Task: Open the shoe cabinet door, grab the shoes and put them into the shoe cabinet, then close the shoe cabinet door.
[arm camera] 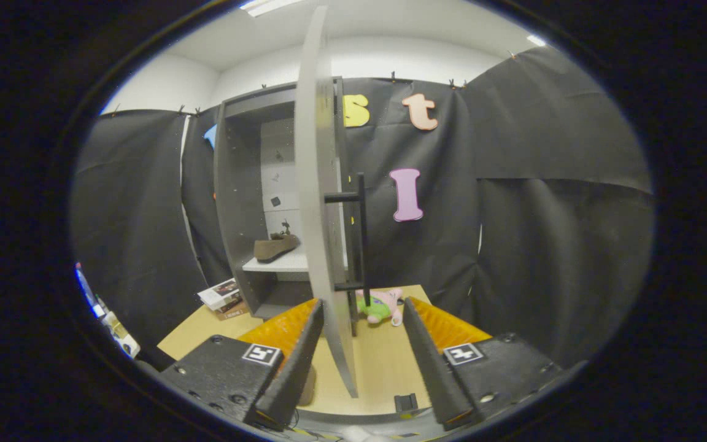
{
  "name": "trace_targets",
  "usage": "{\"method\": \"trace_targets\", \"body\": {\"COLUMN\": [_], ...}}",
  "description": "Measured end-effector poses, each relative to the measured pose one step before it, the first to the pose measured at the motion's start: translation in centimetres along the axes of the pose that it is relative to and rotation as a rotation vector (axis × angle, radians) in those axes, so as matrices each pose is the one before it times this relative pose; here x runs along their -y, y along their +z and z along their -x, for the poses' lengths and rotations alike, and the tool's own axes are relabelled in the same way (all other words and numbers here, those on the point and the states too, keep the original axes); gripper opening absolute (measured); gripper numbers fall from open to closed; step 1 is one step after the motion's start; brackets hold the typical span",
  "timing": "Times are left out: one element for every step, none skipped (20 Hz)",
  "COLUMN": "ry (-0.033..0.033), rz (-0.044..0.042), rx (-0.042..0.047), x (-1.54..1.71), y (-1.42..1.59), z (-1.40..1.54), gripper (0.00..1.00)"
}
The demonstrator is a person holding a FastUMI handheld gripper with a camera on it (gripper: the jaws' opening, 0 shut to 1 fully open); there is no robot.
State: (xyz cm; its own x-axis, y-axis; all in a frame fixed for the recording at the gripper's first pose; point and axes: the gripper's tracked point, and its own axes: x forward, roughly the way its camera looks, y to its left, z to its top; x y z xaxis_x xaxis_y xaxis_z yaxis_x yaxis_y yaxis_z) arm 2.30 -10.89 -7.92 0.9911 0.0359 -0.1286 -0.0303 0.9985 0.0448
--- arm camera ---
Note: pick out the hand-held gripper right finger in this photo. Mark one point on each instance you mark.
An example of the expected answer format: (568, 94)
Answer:
(433, 368)

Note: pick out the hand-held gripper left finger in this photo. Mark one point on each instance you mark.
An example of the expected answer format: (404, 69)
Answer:
(292, 374)

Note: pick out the brown fuzzy shoe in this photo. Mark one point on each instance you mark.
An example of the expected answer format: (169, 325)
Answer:
(307, 387)
(274, 248)

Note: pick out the dark grey shoe cabinet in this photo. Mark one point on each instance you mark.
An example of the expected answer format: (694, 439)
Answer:
(237, 202)

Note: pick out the light grey shoe cabinet door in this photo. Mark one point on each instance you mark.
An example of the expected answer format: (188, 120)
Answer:
(316, 184)

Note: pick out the small black plastic block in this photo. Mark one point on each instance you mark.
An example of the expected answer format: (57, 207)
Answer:
(405, 403)

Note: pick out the green and pink plush toy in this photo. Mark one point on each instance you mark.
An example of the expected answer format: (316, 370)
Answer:
(378, 309)

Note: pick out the brown cover book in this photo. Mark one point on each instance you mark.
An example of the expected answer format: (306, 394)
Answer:
(234, 311)

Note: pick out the white fabric object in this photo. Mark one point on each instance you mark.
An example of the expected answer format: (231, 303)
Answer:
(366, 434)

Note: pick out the black backdrop cloth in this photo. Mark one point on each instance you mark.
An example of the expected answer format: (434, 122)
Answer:
(544, 245)

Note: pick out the white and yellow box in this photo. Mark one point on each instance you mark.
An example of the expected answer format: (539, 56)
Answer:
(121, 334)

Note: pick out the blue printed packet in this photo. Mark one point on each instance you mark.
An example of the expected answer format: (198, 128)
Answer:
(86, 288)

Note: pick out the ceiling light panel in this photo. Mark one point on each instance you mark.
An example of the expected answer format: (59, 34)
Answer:
(270, 6)
(536, 40)

